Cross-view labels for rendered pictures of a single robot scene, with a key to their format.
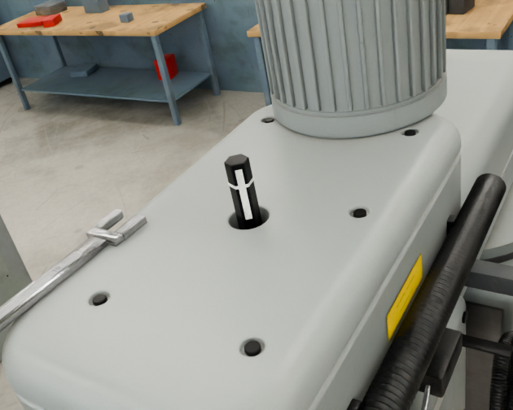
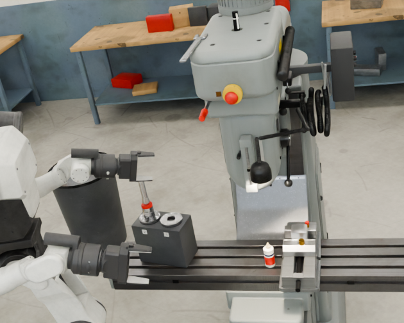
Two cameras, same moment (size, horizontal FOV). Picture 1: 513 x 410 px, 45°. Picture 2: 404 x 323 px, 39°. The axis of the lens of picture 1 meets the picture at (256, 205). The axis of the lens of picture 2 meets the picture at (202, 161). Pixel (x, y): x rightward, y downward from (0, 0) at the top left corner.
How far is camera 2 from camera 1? 1.46 m
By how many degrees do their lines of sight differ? 19
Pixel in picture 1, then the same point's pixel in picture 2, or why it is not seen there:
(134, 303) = (223, 43)
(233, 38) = (47, 59)
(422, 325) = (286, 49)
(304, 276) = (261, 32)
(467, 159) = not seen: hidden behind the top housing
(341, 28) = not seen: outside the picture
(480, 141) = not seen: hidden behind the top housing
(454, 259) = (288, 40)
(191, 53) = (12, 75)
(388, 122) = (261, 8)
